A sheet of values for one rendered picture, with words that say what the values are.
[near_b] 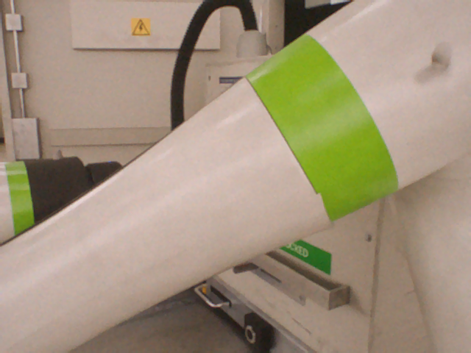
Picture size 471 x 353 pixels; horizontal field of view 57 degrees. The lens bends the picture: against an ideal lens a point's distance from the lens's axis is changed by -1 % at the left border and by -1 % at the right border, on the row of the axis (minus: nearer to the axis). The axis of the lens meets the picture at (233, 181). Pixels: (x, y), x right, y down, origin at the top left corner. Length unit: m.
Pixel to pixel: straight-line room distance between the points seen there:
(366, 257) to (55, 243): 0.43
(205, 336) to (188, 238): 0.69
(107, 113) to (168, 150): 0.87
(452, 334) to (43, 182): 0.36
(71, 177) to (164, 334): 0.57
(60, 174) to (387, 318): 0.47
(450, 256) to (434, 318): 0.05
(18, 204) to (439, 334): 0.36
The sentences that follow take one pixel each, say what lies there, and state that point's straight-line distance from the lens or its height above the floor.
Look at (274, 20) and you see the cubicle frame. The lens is 1.12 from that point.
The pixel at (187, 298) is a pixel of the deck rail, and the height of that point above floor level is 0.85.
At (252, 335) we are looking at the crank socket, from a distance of 0.84.
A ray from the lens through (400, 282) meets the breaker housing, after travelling 0.66.
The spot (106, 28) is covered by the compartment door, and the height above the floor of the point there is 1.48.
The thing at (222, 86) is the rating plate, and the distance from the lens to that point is 0.88.
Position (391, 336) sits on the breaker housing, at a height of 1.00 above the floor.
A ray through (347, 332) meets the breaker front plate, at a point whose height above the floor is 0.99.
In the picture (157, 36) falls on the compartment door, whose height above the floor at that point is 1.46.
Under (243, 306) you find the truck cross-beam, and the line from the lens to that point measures 0.90.
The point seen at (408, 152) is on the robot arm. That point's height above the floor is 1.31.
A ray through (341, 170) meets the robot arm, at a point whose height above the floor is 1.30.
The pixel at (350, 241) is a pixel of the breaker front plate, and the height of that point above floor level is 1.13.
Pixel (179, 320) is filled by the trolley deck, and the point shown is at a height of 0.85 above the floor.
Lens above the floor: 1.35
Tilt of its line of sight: 13 degrees down
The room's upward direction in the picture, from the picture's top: straight up
